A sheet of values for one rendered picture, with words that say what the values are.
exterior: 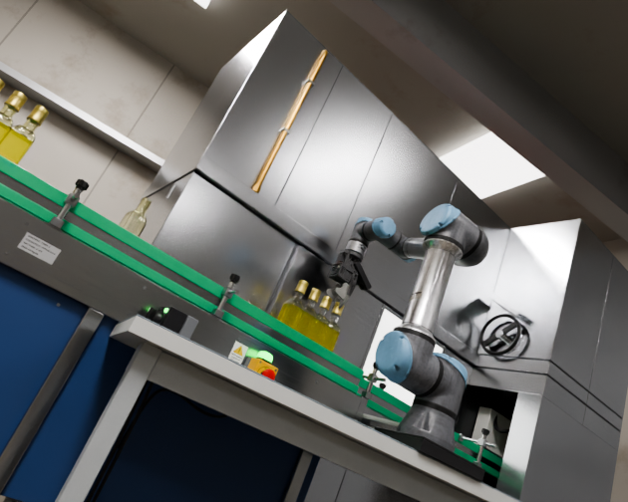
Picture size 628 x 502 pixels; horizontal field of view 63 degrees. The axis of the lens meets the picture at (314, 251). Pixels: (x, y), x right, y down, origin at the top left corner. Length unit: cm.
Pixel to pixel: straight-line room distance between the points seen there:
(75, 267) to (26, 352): 21
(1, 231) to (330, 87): 139
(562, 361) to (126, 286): 188
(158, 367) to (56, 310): 36
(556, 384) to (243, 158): 163
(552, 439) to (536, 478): 19
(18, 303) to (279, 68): 128
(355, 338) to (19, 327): 122
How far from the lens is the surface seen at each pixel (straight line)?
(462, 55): 351
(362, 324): 207
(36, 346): 132
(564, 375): 255
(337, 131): 215
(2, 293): 131
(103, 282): 132
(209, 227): 176
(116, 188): 478
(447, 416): 139
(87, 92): 508
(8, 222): 131
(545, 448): 245
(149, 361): 105
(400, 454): 125
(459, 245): 147
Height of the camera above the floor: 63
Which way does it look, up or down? 21 degrees up
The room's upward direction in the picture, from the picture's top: 24 degrees clockwise
